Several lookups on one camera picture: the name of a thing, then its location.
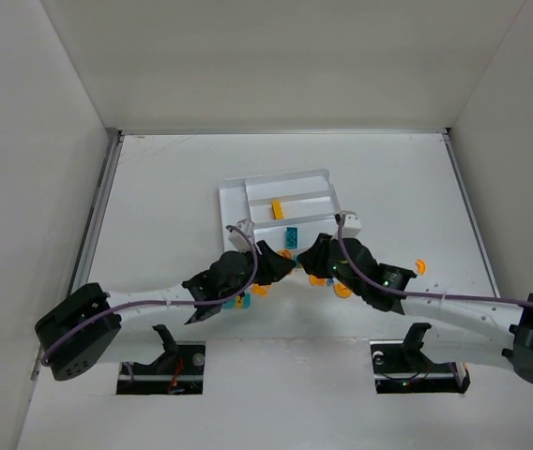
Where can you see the orange small lego plates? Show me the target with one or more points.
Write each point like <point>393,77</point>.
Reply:
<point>260,290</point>

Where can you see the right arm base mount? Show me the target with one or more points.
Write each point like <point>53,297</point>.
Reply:
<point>400,367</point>

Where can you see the orange curved lego piece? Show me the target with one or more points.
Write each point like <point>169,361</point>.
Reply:
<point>421,266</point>

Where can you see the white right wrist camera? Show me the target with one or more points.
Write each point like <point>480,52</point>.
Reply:
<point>349,225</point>

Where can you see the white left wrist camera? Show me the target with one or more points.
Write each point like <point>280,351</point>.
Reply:
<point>241,235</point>

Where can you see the orange round lego piece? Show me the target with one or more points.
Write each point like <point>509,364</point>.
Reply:
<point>316,281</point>

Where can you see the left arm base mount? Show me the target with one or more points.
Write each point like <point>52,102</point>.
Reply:
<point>177,371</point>

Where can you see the orange half-round lego piece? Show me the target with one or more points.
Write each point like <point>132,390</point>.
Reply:
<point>342,291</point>

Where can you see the teal long duplo brick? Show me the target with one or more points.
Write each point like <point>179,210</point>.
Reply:
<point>291,238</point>

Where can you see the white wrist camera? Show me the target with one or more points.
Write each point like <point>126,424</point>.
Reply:
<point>241,235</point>
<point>349,225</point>

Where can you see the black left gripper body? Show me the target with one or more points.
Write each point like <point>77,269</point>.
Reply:
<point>266,263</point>

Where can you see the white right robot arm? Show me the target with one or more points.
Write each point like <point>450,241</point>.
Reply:
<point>488,331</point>

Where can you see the yellow long duplo brick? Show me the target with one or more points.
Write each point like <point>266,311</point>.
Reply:
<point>277,210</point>

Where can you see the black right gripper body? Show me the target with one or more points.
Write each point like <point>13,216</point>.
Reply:
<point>325,258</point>

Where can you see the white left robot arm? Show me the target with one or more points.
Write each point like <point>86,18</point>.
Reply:
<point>77,332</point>

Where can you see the white divided plastic tray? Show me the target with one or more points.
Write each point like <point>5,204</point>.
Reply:
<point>306,201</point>

